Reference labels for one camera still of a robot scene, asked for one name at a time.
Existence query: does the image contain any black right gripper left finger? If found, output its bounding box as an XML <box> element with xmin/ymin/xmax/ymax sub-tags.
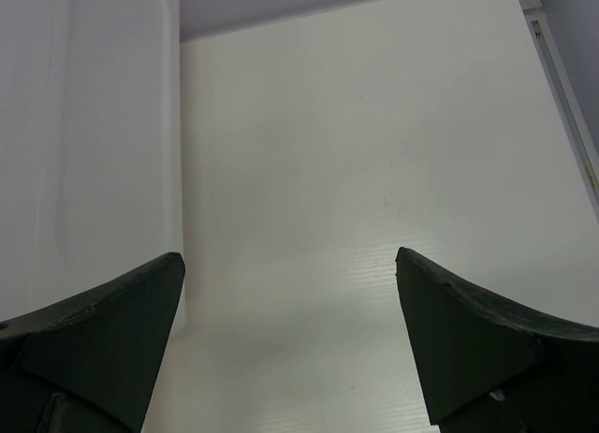
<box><xmin>1</xmin><ymin>253</ymin><xmax>185</xmax><ymax>432</ymax></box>

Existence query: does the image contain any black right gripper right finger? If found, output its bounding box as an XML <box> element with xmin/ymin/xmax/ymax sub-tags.
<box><xmin>396</xmin><ymin>248</ymin><xmax>598</xmax><ymax>432</ymax></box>

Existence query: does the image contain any white shoe cabinet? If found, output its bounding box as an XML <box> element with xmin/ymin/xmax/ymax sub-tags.
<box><xmin>1</xmin><ymin>0</ymin><xmax>183</xmax><ymax>319</ymax></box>

